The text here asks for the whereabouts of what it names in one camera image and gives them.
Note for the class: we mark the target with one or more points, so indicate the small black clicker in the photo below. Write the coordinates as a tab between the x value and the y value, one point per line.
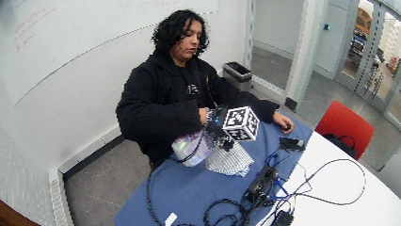
286	127

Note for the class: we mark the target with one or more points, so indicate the white striped cloth bag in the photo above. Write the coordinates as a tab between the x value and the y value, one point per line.
228	161

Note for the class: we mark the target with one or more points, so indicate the small black flat device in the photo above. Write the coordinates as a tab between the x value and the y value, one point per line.
291	143

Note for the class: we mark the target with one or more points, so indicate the white marker cube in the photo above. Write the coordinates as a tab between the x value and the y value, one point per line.
242	123

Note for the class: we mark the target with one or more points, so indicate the iridescent shiny pouch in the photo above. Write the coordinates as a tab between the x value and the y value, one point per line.
191	148

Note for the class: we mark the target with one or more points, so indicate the black bag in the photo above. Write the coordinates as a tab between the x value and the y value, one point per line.
339	142

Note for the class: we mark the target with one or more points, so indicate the red chair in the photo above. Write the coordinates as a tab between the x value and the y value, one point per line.
345	123

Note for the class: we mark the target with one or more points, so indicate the black electronics box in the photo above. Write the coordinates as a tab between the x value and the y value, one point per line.
260	187

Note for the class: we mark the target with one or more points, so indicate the blue table cover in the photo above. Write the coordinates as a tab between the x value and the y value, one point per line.
188	191

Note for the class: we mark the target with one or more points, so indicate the grey waste bin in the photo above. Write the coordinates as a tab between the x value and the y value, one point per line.
238	74

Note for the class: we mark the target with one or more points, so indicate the the person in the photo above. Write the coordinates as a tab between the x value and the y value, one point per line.
163	94

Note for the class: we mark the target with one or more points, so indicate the black power adapter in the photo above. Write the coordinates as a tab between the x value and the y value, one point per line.
284	218

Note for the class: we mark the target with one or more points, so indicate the white paper tag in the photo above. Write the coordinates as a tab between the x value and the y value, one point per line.
171	219

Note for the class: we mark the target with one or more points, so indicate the yellow vehicle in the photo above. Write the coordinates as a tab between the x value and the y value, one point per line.
364	19

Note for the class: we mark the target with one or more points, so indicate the white baseboard heater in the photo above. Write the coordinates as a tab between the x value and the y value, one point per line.
59	191

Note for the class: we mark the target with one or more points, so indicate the white whiteboard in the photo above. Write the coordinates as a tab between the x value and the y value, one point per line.
83	40

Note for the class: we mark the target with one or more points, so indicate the brown wooden furniture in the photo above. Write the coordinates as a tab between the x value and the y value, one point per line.
11	216

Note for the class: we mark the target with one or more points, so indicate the glass door with metal frame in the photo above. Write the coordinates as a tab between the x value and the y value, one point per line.
373	62

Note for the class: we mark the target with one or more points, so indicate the small blue wall fixture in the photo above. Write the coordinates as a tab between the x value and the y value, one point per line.
327	27

